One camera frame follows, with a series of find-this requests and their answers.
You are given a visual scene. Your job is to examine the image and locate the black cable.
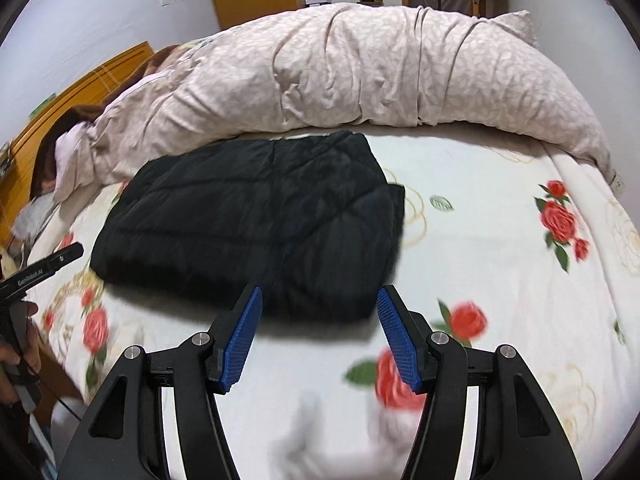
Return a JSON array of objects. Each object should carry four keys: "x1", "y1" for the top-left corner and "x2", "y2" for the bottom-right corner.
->
[{"x1": 36, "y1": 379, "x2": 87, "y2": 424}]

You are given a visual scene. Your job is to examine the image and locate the black hooded jacket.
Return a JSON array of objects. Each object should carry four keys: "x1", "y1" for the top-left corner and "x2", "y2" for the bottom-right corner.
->
[{"x1": 90, "y1": 130, "x2": 407, "y2": 324}]

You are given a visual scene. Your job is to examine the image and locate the floral white bedsheet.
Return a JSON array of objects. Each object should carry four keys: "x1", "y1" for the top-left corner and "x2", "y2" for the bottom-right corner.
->
[{"x1": 0, "y1": 127, "x2": 640, "y2": 480}]

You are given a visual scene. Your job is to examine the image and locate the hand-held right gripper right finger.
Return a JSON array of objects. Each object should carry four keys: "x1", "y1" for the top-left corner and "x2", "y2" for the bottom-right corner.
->
[{"x1": 376, "y1": 285, "x2": 583, "y2": 480}]

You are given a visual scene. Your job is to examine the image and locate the pink patterned quilt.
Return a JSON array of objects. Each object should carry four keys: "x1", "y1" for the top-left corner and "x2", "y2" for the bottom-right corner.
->
[{"x1": 52, "y1": 2, "x2": 614, "y2": 204}]

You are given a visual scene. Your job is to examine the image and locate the orange wooden headboard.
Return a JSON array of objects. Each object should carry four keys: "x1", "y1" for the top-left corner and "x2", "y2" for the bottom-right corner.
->
[{"x1": 0, "y1": 41, "x2": 157, "y2": 253}]

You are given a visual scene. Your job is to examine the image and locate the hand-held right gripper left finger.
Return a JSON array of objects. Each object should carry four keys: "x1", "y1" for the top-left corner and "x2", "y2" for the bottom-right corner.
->
[{"x1": 59, "y1": 285, "x2": 264, "y2": 480}]

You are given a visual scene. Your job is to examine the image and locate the grey cloth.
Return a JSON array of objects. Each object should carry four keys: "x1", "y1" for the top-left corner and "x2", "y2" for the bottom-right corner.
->
[{"x1": 12, "y1": 192, "x2": 59, "y2": 242}]

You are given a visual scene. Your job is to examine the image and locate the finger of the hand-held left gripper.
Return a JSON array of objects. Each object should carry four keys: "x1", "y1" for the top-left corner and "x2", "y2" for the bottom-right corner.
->
[{"x1": 22, "y1": 242, "x2": 85, "y2": 275}]

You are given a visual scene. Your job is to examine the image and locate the person's left hand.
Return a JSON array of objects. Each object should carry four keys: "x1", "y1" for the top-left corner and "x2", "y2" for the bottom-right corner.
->
[{"x1": 0, "y1": 301, "x2": 44, "y2": 407}]

